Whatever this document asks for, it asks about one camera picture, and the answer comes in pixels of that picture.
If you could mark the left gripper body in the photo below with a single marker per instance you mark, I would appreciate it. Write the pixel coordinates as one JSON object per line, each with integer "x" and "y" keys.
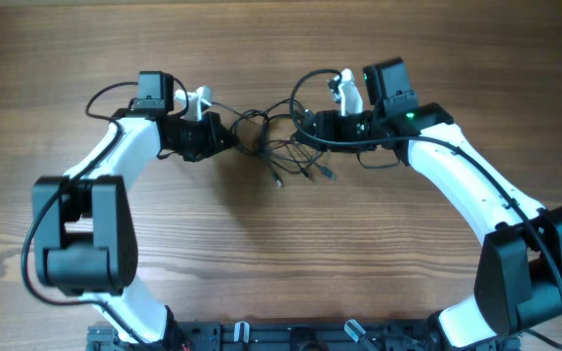
{"x": 196, "y": 139}

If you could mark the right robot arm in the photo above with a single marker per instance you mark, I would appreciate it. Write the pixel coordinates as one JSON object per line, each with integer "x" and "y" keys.
{"x": 518, "y": 284}

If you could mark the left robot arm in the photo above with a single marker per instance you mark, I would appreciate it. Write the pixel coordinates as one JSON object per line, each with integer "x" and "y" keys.
{"x": 81, "y": 248}

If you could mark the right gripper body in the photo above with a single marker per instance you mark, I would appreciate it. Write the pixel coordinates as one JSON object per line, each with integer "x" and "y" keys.
{"x": 345, "y": 134}

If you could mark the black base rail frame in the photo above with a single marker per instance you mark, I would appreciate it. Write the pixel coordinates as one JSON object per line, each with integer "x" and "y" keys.
{"x": 305, "y": 336}

